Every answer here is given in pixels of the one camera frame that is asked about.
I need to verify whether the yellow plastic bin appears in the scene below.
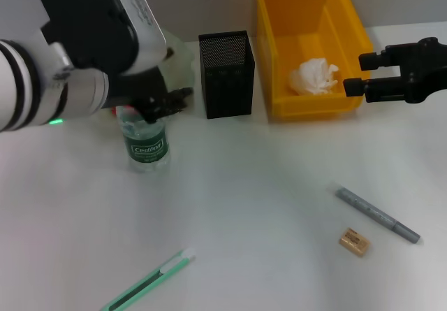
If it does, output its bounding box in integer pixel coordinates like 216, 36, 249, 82
253, 0, 374, 122

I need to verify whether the black mesh pen holder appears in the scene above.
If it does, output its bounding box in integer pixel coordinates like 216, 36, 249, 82
198, 30, 256, 120

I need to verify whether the gray marker pen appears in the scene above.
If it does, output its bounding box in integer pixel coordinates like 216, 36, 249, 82
326, 183, 421, 245

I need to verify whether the white paper ball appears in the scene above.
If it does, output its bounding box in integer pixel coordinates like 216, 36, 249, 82
288, 57, 342, 96

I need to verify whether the translucent glass fruit plate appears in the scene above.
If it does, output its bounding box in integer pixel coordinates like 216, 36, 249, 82
153, 27, 197, 95

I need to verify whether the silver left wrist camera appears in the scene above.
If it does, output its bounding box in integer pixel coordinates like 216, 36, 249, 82
29, 0, 168, 78

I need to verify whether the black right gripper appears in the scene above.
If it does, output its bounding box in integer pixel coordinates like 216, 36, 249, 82
342, 36, 447, 105

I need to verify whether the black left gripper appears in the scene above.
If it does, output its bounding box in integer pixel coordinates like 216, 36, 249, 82
103, 65, 196, 124

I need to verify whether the beige eraser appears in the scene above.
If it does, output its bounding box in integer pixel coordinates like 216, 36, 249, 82
337, 227, 372, 256

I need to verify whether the clear green-label water bottle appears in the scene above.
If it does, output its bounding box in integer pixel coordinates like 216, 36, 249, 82
115, 104, 172, 173

